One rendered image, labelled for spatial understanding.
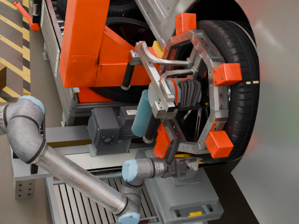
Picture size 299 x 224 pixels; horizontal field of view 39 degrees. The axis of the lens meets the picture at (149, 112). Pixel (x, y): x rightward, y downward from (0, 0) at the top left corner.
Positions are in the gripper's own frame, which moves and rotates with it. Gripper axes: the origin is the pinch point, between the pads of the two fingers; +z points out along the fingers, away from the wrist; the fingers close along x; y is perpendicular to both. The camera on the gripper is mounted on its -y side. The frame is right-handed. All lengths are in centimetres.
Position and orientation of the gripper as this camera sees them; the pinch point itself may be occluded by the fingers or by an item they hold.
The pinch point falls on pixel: (200, 157)
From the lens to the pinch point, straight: 198.9
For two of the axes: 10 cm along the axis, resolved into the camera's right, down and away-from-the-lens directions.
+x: 3.9, -0.1, -9.2
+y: 0.6, 10.0, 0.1
